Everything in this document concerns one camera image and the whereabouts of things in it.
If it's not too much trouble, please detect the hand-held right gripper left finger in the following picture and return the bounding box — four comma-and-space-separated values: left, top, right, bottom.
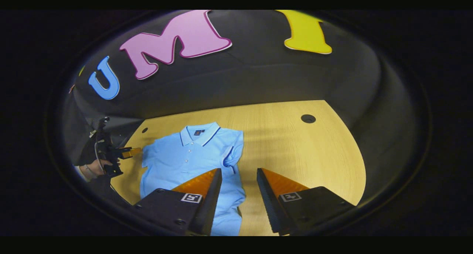
133, 168, 223, 237

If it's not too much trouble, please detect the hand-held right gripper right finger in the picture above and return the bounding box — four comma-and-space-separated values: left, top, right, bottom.
257, 168, 357, 236

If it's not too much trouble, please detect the light blue T-shirt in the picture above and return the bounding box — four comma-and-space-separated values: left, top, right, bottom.
140, 122, 247, 237

